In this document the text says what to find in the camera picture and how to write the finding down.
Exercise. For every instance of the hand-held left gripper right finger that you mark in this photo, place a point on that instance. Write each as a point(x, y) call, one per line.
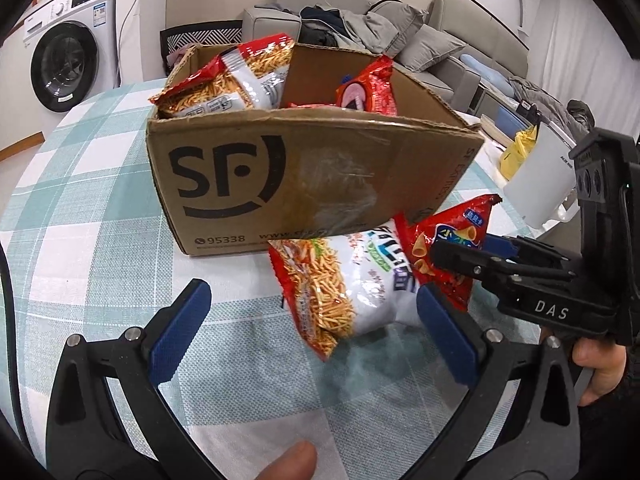
point(445, 332)

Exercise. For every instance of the cardboard box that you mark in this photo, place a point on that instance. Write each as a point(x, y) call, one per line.
point(300, 175)

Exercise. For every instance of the black white patterned basket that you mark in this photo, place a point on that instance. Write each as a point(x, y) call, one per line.
point(200, 35)

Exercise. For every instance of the white electric kettle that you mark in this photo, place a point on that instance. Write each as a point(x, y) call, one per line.
point(542, 175)

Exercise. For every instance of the green checkered tablecloth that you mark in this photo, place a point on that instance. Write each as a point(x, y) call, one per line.
point(75, 210)

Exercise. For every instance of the white washing machine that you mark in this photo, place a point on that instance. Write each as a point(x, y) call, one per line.
point(70, 45)

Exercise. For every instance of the pile of dark clothes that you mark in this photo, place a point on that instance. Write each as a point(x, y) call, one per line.
point(325, 25)

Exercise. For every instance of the blue pillow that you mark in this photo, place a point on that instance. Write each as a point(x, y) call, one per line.
point(487, 71)

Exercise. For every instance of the grey pillow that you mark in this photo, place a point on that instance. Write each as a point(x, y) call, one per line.
point(435, 45)
point(395, 20)

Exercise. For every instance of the red snack packet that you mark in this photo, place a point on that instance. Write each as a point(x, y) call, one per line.
point(372, 90)
point(450, 230)

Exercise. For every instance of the blue container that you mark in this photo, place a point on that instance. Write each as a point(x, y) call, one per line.
point(500, 125)

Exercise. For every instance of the grey blanket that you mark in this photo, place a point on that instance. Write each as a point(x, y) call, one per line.
point(550, 105)

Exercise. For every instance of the person's right hand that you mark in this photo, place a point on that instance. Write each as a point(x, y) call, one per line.
point(602, 365)

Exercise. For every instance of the yellow plastic bag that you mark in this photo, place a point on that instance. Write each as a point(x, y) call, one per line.
point(517, 152)

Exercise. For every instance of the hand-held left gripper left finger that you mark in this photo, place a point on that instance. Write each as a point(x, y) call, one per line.
point(180, 330)

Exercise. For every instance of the grey sofa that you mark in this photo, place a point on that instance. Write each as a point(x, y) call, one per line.
point(270, 15)

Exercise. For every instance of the red white noodle snack bag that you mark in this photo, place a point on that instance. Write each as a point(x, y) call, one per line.
point(200, 95)
point(325, 290)
point(265, 67)

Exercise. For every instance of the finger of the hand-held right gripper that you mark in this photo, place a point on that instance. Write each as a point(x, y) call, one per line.
point(500, 246)
point(465, 260)

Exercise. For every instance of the person's left hand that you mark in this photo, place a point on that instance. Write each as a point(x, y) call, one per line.
point(290, 470)

